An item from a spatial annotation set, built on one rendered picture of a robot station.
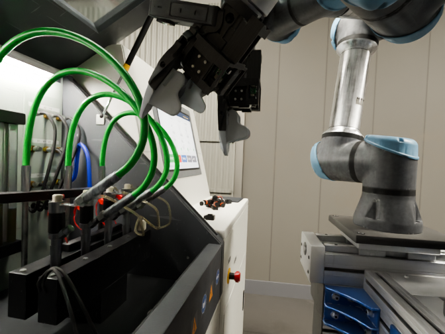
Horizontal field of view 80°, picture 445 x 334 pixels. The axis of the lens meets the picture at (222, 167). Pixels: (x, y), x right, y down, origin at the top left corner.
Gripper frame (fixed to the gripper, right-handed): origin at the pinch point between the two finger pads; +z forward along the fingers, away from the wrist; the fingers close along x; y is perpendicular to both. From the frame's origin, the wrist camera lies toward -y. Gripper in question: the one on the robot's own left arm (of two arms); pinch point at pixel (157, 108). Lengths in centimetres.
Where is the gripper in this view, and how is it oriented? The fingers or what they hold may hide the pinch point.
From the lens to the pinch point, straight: 46.2
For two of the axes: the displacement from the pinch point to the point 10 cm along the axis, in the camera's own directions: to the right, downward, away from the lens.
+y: 7.0, 7.0, -1.3
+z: -5.9, 6.7, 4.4
